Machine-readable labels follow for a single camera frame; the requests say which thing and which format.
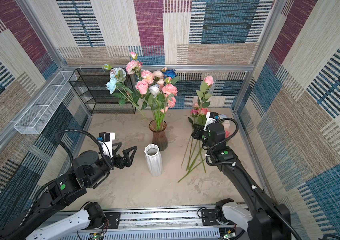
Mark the white ribbed ceramic vase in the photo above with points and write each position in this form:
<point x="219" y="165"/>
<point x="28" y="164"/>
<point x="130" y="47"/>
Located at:
<point x="154" y="160"/>

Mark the black wire mesh shelf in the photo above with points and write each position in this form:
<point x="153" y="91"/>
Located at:
<point x="90" y="86"/>

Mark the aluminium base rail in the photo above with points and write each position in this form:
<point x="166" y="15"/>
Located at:
<point x="170" y="223"/>

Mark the pink ribbed glass vase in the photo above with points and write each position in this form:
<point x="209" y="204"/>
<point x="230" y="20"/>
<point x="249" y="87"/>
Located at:
<point x="159" y="135"/>

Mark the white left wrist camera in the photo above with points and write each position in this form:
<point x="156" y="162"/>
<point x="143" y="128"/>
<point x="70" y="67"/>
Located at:
<point x="106" y="140"/>

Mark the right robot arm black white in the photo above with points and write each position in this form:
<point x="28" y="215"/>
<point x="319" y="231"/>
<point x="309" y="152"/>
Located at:
<point x="264" y="219"/>

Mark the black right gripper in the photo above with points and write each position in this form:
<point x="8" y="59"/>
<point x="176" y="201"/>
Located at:
<point x="197" y="130"/>

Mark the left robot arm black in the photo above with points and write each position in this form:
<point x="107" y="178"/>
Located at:
<point x="87" y="171"/>

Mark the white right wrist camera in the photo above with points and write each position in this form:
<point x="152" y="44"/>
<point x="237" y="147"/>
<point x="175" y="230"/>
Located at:
<point x="211" y="117"/>

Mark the blue rose stem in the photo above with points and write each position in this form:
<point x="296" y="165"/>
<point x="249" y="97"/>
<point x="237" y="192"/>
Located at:
<point x="169" y="73"/>

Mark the pink carnation spray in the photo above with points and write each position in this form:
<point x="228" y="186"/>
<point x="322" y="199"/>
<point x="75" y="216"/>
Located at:
<point x="168" y="94"/>

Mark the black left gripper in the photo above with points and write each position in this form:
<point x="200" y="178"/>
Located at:
<point x="126" y="161"/>

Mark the white single rose stem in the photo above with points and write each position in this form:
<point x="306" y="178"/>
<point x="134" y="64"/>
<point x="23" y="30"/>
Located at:
<point x="155" y="90"/>

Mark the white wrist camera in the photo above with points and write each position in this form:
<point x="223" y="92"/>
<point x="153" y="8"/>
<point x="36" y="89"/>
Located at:
<point x="106" y="140"/>
<point x="211" y="117"/>

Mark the pile of artificial flowers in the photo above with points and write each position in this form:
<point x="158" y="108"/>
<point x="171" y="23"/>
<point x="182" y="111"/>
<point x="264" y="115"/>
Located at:
<point x="195" y="150"/>

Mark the cream white rose stem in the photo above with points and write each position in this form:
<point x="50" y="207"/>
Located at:
<point x="161" y="83"/>

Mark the white wire mesh basket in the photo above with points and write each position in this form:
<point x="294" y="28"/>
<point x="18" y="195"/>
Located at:
<point x="37" y="116"/>

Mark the pink rose tall stem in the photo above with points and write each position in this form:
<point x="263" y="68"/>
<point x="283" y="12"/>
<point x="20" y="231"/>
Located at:
<point x="203" y="102"/>

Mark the pink tulip stem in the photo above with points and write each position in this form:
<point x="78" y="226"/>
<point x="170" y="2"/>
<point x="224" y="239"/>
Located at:
<point x="163" y="112"/>

